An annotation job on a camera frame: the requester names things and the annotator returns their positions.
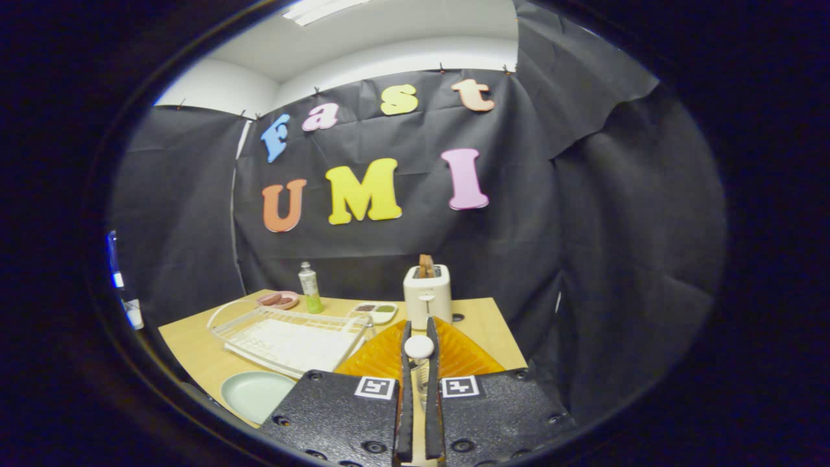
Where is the clear bottle with green drink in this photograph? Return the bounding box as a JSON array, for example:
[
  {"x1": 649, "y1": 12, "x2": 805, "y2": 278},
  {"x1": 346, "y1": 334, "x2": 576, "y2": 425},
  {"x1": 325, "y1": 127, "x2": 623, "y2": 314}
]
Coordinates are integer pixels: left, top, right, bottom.
[{"x1": 298, "y1": 261, "x2": 324, "y2": 314}]

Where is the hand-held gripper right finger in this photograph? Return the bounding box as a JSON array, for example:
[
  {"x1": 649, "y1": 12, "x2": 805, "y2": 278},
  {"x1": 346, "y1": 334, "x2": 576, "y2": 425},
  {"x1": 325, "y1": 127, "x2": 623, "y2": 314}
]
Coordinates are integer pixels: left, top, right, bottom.
[{"x1": 425, "y1": 316, "x2": 578, "y2": 467}]

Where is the white divided tray with grains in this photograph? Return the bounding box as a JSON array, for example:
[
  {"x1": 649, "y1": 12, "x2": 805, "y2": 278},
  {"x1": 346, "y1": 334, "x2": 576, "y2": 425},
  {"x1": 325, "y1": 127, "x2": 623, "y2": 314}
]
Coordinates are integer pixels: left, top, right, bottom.
[{"x1": 352, "y1": 302, "x2": 399, "y2": 325}]

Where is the ceiling light panel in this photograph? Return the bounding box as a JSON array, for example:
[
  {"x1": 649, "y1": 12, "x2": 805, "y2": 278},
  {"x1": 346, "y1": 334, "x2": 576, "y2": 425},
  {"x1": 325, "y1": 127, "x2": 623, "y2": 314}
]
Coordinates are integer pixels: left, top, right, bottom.
[{"x1": 282, "y1": 0, "x2": 370, "y2": 27}]

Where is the white wire dish rack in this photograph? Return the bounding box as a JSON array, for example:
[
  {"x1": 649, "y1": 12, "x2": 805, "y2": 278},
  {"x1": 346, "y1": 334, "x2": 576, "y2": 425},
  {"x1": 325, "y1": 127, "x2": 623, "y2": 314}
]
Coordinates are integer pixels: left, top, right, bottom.
[{"x1": 207, "y1": 300, "x2": 377, "y2": 380}]

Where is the black backdrop cloth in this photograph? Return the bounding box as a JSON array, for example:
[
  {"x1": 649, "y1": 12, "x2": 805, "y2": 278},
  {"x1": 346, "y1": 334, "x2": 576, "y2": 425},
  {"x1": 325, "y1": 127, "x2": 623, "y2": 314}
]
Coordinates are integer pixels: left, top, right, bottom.
[{"x1": 110, "y1": 0, "x2": 727, "y2": 429}]

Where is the white toaster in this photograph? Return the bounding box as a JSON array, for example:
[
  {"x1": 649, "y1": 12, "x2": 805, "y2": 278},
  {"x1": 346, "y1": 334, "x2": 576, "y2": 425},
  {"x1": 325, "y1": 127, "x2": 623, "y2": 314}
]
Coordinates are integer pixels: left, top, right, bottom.
[{"x1": 403, "y1": 264, "x2": 453, "y2": 331}]

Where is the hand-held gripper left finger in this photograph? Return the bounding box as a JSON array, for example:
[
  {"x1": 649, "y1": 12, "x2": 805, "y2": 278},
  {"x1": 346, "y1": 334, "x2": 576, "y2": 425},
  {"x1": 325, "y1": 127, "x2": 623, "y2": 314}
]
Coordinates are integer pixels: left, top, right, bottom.
[{"x1": 258, "y1": 318, "x2": 414, "y2": 467}]

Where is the white ribbed drip tray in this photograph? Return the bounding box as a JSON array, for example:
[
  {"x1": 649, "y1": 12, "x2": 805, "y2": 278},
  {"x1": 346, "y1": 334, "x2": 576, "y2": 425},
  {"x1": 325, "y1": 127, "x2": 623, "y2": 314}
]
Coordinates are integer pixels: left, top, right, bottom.
[{"x1": 224, "y1": 318, "x2": 364, "y2": 377}]

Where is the pale green plate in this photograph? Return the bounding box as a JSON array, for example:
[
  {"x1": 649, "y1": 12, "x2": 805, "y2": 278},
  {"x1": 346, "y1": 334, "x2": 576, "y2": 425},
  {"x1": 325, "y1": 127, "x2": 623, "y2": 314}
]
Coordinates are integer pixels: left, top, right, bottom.
[{"x1": 220, "y1": 371, "x2": 298, "y2": 425}]

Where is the pink oval plate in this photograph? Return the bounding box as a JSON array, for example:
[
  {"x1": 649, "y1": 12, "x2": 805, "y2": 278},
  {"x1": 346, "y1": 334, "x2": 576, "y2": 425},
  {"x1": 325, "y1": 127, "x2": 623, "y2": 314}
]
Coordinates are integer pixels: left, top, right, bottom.
[{"x1": 256, "y1": 291, "x2": 300, "y2": 310}]

